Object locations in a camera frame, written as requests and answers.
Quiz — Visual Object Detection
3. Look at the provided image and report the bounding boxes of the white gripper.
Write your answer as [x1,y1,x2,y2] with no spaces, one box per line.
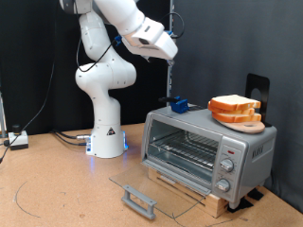
[121,17,179,67]

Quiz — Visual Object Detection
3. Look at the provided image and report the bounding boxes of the metal spatula with black handle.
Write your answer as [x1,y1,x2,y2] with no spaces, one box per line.
[158,96,206,112]

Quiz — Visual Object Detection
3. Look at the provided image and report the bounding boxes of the blue printed spatula grip block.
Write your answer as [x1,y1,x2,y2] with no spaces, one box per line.
[170,96,190,114]

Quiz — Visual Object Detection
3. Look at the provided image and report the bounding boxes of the silver toaster oven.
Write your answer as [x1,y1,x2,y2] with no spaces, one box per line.
[140,105,278,210]

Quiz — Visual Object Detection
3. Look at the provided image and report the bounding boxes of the silver oven knob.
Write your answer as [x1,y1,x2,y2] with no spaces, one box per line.
[215,178,231,193]
[219,158,235,173]

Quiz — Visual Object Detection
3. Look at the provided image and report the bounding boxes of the grey backdrop curtain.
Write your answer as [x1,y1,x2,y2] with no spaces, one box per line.
[171,0,303,214]

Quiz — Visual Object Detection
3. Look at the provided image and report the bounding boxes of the black metal bookend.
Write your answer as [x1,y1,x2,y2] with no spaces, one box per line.
[244,73,273,128]

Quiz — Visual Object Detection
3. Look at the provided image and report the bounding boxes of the small wooden serving board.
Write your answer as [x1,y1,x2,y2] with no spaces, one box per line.
[217,119,266,134]

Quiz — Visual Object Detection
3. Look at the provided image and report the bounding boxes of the black backdrop curtain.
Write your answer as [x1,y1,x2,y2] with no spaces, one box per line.
[0,0,173,136]

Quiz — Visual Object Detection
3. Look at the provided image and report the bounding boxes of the wooden slatted riser block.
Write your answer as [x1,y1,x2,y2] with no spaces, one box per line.
[147,166,229,218]

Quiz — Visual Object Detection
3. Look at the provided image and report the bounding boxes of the white power box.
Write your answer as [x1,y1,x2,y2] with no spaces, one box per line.
[8,124,29,150]

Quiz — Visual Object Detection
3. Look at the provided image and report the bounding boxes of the black foam pad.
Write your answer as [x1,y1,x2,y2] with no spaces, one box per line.
[226,197,255,214]
[247,188,265,201]

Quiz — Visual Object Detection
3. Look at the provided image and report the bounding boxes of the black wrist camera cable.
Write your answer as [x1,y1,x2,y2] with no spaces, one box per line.
[75,11,186,74]

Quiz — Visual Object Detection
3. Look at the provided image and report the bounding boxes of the wire oven rack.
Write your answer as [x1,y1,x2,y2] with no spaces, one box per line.
[151,130,221,171]

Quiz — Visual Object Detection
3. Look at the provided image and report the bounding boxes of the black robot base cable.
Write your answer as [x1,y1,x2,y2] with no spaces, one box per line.
[51,128,92,141]
[52,131,89,147]

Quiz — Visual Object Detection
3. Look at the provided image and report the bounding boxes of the long hanging black cable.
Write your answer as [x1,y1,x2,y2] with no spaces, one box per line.
[0,0,64,165]

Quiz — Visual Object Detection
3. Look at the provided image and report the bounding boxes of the metal frame leg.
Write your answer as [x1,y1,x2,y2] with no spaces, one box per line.
[0,91,8,139]

